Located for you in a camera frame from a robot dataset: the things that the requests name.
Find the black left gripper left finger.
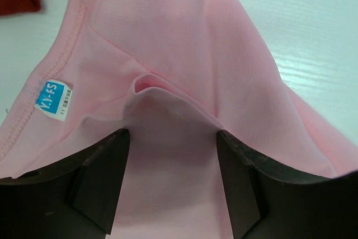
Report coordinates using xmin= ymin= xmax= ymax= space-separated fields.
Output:
xmin=1 ymin=129 xmax=130 ymax=238

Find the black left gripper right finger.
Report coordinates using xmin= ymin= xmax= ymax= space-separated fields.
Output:
xmin=216 ymin=131 xmax=357 ymax=239

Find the pink t shirt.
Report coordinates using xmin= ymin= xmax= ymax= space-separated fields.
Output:
xmin=1 ymin=0 xmax=357 ymax=238

